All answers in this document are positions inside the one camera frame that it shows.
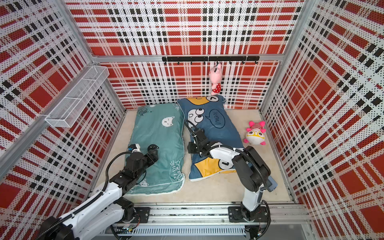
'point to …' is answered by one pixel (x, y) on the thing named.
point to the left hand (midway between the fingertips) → (155, 152)
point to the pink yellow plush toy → (255, 135)
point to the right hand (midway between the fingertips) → (193, 146)
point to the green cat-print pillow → (161, 124)
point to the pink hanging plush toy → (215, 74)
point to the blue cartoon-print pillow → (211, 114)
